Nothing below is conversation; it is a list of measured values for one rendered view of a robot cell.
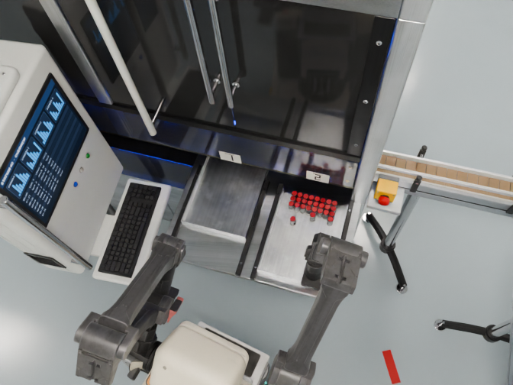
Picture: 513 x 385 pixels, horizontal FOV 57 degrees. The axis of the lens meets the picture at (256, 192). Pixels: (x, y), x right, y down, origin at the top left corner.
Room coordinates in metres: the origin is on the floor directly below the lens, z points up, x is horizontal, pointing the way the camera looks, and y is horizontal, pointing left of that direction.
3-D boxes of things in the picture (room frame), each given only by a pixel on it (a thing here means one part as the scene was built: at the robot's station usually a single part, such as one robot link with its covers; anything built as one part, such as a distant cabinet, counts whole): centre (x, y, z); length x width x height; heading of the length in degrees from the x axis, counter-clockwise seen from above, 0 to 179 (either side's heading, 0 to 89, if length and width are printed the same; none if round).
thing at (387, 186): (0.72, -0.47, 0.99); 0.08 x 0.07 x 0.07; 156
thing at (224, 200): (0.85, 0.12, 0.90); 0.34 x 0.26 x 0.04; 156
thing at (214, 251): (0.72, -0.01, 0.87); 0.70 x 0.48 x 0.02; 66
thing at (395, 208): (0.75, -0.50, 0.87); 0.14 x 0.13 x 0.02; 156
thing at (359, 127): (0.75, -0.33, 1.40); 0.04 x 0.01 x 0.80; 66
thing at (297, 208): (0.71, -0.20, 0.90); 0.18 x 0.02 x 0.05; 65
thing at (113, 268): (0.80, 0.53, 0.82); 0.40 x 0.14 x 0.02; 160
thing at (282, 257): (0.61, -0.15, 0.90); 0.34 x 0.26 x 0.04; 155
